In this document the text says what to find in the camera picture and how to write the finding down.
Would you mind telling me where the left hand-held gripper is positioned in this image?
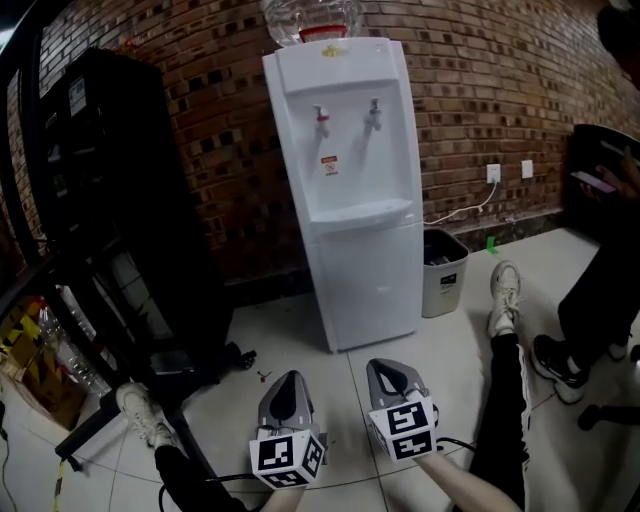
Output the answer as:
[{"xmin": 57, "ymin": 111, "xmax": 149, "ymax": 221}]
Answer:
[{"xmin": 249, "ymin": 370, "xmax": 329, "ymax": 490}]

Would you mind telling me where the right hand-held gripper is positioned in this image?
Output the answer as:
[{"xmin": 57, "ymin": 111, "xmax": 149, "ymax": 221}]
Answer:
[{"xmin": 366, "ymin": 358, "xmax": 441, "ymax": 464}]

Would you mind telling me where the white cabinet door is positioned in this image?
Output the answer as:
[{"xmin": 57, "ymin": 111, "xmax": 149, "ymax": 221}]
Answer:
[{"xmin": 315, "ymin": 222, "xmax": 425, "ymax": 352}]

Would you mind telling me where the white water dispenser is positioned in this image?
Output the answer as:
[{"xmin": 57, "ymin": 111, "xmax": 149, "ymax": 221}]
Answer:
[{"xmin": 261, "ymin": 37, "xmax": 425, "ymax": 354}]

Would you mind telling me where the person's right forearm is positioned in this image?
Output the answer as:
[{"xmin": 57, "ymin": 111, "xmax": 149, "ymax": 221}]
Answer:
[{"xmin": 414, "ymin": 452, "xmax": 521, "ymax": 512}]

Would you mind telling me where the person's left forearm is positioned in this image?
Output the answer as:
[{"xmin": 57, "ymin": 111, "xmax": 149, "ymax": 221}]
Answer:
[{"xmin": 259, "ymin": 484, "xmax": 309, "ymax": 512}]

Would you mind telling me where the white cold water tap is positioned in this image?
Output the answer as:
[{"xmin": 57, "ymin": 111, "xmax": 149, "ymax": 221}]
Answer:
[{"xmin": 363, "ymin": 97, "xmax": 384, "ymax": 132}]

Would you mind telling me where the white tap with red band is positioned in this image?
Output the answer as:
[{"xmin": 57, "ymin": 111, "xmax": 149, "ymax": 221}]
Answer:
[{"xmin": 312, "ymin": 103, "xmax": 333, "ymax": 139}]

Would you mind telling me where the clear water jug red cap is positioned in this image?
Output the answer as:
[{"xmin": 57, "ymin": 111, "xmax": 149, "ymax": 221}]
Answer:
[{"xmin": 263, "ymin": 0, "xmax": 364, "ymax": 49}]

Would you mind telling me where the black caster wheel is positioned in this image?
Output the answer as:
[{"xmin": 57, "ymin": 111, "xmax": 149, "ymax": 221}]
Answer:
[{"xmin": 224, "ymin": 342, "xmax": 259, "ymax": 372}]

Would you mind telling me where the grey waste bin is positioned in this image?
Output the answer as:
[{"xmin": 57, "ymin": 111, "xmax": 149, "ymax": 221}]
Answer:
[{"xmin": 422, "ymin": 227, "xmax": 470, "ymax": 319}]

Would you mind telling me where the person's right leg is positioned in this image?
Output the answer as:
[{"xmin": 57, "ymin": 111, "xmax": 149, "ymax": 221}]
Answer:
[{"xmin": 452, "ymin": 332, "xmax": 532, "ymax": 512}]

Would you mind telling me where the person's left white shoe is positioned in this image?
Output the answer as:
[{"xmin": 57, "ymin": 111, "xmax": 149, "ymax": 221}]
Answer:
[{"xmin": 115, "ymin": 382, "xmax": 176, "ymax": 449}]

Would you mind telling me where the person's white shoe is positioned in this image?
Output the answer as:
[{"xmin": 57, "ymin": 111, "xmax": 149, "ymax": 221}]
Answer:
[
  {"xmin": 115, "ymin": 382, "xmax": 176, "ymax": 449},
  {"xmin": 487, "ymin": 259, "xmax": 524, "ymax": 339}
]

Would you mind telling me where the person's right white shoe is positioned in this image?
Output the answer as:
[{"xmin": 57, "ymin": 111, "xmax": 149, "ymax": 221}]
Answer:
[{"xmin": 487, "ymin": 259, "xmax": 524, "ymax": 339}]

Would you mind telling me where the clear empty plastic bottle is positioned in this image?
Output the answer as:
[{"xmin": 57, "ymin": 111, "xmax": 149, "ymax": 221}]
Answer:
[{"xmin": 39, "ymin": 299, "xmax": 111, "ymax": 396}]

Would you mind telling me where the black chair base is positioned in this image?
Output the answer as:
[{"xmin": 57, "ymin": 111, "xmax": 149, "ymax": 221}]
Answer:
[{"xmin": 577, "ymin": 402, "xmax": 640, "ymax": 431}]

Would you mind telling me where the cardboard box with striped tape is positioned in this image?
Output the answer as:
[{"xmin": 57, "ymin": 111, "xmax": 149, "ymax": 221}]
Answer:
[{"xmin": 0, "ymin": 294, "xmax": 89, "ymax": 431}]

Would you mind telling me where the white power cable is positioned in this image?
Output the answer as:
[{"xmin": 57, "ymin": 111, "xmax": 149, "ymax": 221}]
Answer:
[{"xmin": 422, "ymin": 180, "xmax": 499, "ymax": 226}]

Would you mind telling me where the yellow black striped hose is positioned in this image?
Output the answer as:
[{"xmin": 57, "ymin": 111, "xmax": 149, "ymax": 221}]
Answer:
[{"xmin": 52, "ymin": 459, "xmax": 69, "ymax": 512}]

